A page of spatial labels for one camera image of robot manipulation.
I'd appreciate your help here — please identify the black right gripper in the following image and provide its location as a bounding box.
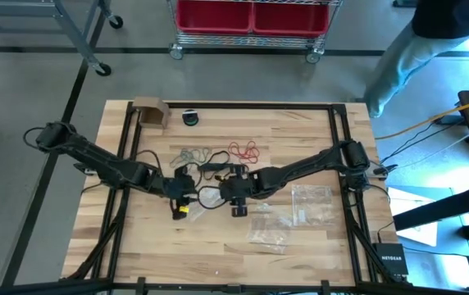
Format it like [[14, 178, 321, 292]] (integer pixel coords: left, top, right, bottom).
[[212, 163, 258, 217]]

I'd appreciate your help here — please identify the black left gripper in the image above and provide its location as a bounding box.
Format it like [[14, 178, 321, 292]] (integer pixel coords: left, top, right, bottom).
[[163, 165, 205, 221]]

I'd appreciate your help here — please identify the thin black rubber band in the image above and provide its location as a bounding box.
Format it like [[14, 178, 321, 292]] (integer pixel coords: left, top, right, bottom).
[[200, 150, 231, 182]]

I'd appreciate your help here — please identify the red rubber band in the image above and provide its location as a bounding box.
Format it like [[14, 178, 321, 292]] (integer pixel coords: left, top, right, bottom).
[[244, 140, 261, 163], [227, 141, 244, 160], [234, 149, 257, 165]]

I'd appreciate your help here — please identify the green rubber band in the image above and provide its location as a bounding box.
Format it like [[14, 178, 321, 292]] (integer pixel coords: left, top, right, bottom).
[[169, 152, 189, 170], [178, 147, 203, 164]]

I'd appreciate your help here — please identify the crumpled clear zip bag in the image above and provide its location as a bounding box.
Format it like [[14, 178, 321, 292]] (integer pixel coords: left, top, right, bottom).
[[247, 201, 295, 256]]

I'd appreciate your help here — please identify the small open cardboard box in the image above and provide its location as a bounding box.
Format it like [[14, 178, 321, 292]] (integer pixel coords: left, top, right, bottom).
[[130, 96, 172, 130]]

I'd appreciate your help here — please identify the flat clear zip bag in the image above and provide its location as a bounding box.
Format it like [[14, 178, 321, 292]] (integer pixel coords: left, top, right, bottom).
[[291, 184, 336, 228]]

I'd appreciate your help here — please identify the grey caster wheel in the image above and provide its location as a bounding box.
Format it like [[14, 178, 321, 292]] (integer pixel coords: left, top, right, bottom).
[[305, 48, 322, 65], [168, 43, 184, 61]]

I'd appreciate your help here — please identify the red plastic bin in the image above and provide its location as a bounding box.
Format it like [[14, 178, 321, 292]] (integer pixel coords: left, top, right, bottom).
[[252, 0, 331, 39], [175, 0, 255, 35]]

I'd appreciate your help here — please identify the white sheet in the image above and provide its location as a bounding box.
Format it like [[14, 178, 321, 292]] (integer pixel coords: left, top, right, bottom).
[[386, 185, 440, 248]]

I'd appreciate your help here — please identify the person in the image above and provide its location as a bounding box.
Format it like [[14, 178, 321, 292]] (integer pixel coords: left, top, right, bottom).
[[362, 0, 469, 119]]

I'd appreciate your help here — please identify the black power adapter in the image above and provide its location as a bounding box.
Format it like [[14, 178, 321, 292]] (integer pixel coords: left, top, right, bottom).
[[435, 114, 466, 126]]

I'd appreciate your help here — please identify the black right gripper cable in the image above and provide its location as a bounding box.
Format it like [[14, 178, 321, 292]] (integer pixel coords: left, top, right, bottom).
[[197, 184, 228, 211]]

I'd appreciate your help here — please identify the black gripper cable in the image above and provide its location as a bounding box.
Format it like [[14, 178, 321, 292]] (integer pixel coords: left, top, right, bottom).
[[197, 184, 228, 211], [134, 148, 164, 175]]

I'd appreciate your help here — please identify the blue cord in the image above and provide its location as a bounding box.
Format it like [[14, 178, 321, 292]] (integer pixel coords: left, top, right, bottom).
[[198, 146, 214, 164]]

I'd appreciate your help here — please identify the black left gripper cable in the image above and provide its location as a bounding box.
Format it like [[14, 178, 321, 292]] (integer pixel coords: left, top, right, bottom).
[[134, 148, 164, 175]]

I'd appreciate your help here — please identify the chrome wire shelf cart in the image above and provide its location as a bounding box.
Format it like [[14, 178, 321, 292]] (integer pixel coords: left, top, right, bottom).
[[166, 0, 344, 65]]

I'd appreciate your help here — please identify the black Netgear network switch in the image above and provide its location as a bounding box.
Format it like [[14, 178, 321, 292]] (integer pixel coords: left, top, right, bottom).
[[372, 242, 410, 278]]

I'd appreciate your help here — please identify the grey metal cart frame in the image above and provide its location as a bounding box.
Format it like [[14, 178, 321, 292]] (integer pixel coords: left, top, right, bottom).
[[0, 0, 124, 78]]

